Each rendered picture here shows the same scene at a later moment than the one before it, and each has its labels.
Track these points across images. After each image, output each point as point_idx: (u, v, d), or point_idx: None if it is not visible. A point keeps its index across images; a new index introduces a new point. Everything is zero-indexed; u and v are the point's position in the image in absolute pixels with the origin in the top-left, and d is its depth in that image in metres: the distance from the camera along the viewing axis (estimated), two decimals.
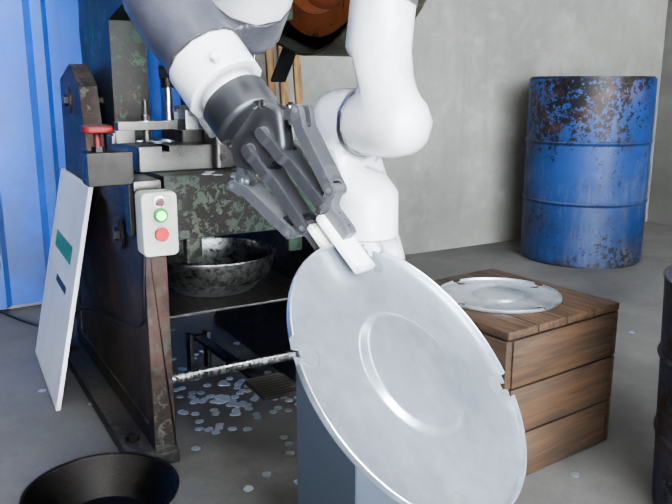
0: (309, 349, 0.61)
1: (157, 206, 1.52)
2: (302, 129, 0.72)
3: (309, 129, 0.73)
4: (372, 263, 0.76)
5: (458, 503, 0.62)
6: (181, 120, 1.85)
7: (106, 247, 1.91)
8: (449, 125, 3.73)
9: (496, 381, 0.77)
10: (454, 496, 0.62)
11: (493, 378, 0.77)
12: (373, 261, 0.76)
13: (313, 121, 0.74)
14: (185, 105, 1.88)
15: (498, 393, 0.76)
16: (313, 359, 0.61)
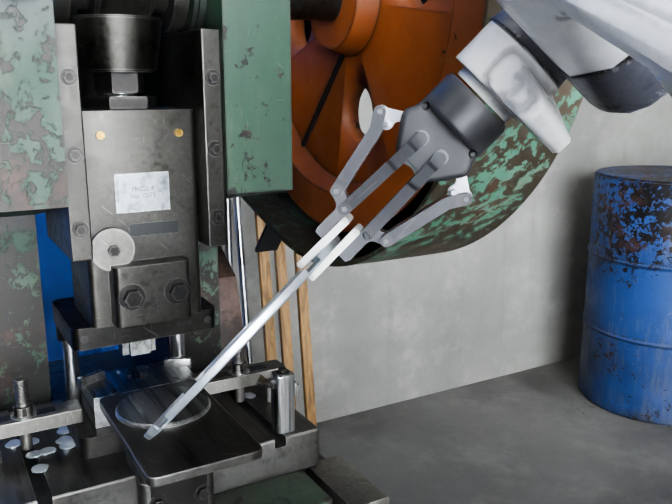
0: None
1: None
2: None
3: (368, 130, 0.71)
4: None
5: None
6: (89, 405, 1.05)
7: None
8: None
9: None
10: None
11: None
12: None
13: (371, 123, 0.70)
14: (98, 373, 1.07)
15: None
16: None
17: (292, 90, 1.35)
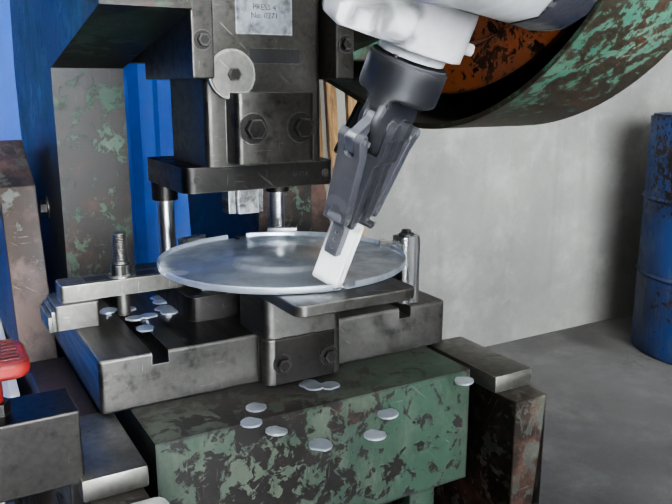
0: (374, 249, 0.93)
1: None
2: (407, 153, 0.74)
3: (400, 150, 0.74)
4: None
5: (243, 240, 0.98)
6: None
7: (48, 502, 1.00)
8: (540, 177, 2.81)
9: (176, 274, 0.81)
10: (246, 241, 0.97)
11: (179, 274, 0.80)
12: None
13: None
14: (200, 236, 0.96)
15: (176, 270, 0.82)
16: (369, 247, 0.93)
17: None
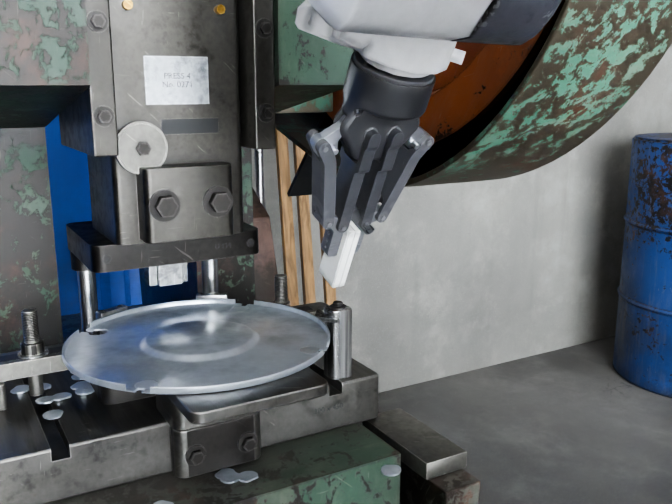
0: (243, 308, 0.94)
1: None
2: (417, 161, 0.70)
3: (412, 158, 0.70)
4: (310, 348, 0.80)
5: None
6: None
7: None
8: (519, 199, 2.76)
9: (148, 386, 0.70)
10: None
11: (153, 385, 0.70)
12: (312, 349, 0.79)
13: (411, 144, 0.71)
14: (120, 308, 0.91)
15: (137, 383, 0.71)
16: (236, 308, 0.94)
17: None
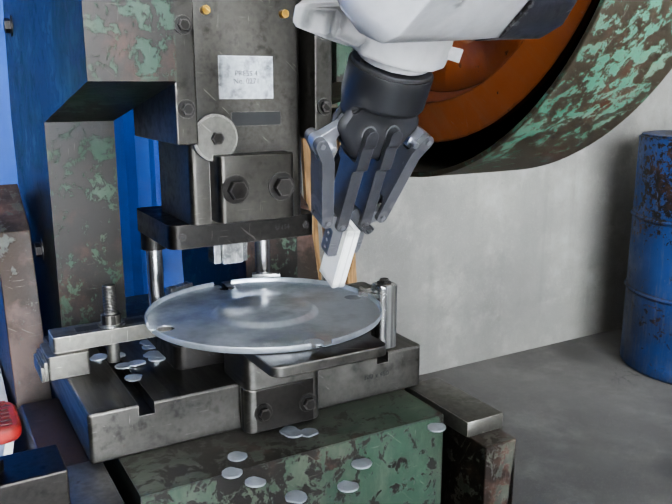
0: None
1: None
2: (416, 161, 0.70)
3: (412, 158, 0.70)
4: (350, 296, 0.98)
5: None
6: None
7: None
8: (530, 194, 2.85)
9: (318, 342, 0.81)
10: None
11: (320, 340, 0.81)
12: (353, 296, 0.98)
13: (411, 145, 0.71)
14: (187, 284, 1.00)
15: (305, 343, 0.80)
16: None
17: None
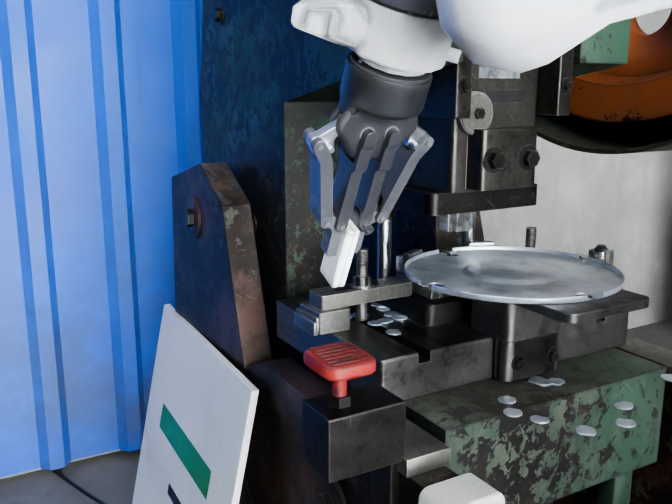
0: None
1: None
2: (416, 161, 0.69)
3: (412, 158, 0.70)
4: None
5: None
6: None
7: (278, 485, 1.13)
8: (606, 185, 2.94)
9: (576, 260, 1.07)
10: None
11: (573, 260, 1.07)
12: None
13: (411, 145, 0.71)
14: (419, 250, 1.09)
15: (581, 263, 1.06)
16: None
17: None
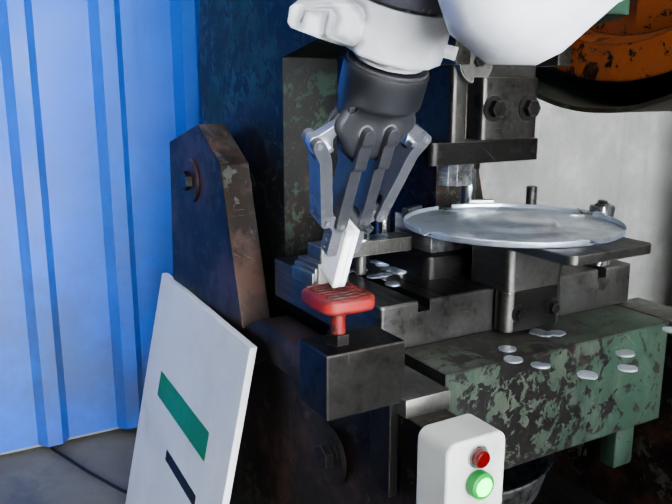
0: None
1: (474, 466, 0.73)
2: (415, 159, 0.70)
3: (410, 156, 0.70)
4: None
5: None
6: (416, 234, 1.06)
7: (276, 444, 1.12)
8: (606, 168, 2.93)
9: (448, 210, 1.10)
10: None
11: (447, 211, 1.10)
12: None
13: (409, 143, 0.71)
14: (418, 206, 1.08)
15: (457, 210, 1.10)
16: None
17: None
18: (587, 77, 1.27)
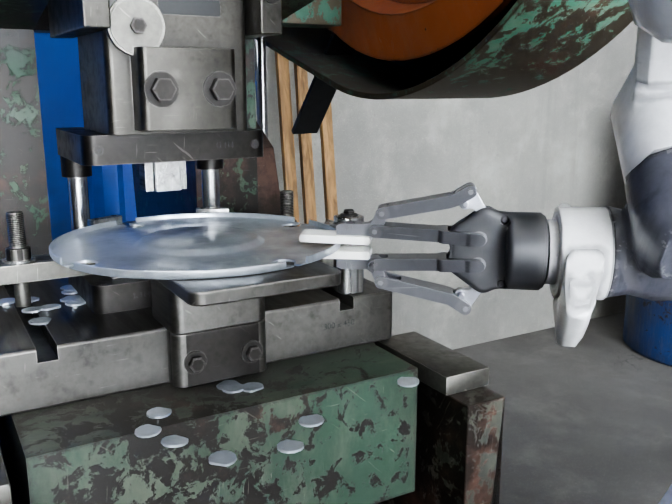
0: None
1: None
2: (448, 193, 0.72)
3: (447, 193, 0.71)
4: None
5: None
6: None
7: None
8: (527, 168, 2.69)
9: None
10: None
11: None
12: None
13: (455, 192, 0.70)
14: (114, 217, 0.84)
15: None
16: None
17: None
18: None
